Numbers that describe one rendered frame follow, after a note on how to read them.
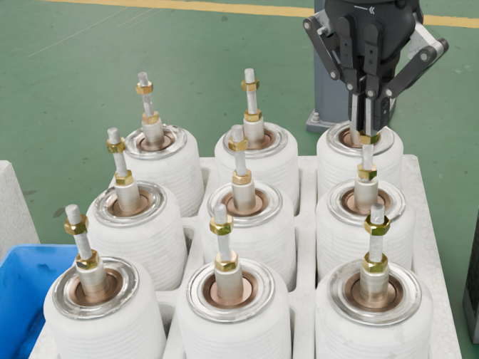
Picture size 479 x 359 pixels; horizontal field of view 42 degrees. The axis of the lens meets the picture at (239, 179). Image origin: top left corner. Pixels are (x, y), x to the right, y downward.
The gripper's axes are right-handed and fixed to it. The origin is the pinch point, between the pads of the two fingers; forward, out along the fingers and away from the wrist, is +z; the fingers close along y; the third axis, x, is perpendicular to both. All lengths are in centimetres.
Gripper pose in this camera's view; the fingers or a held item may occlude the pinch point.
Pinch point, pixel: (368, 110)
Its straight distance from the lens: 55.8
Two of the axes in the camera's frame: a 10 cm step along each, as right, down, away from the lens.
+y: -7.1, -3.6, 6.1
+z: 0.9, 8.1, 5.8
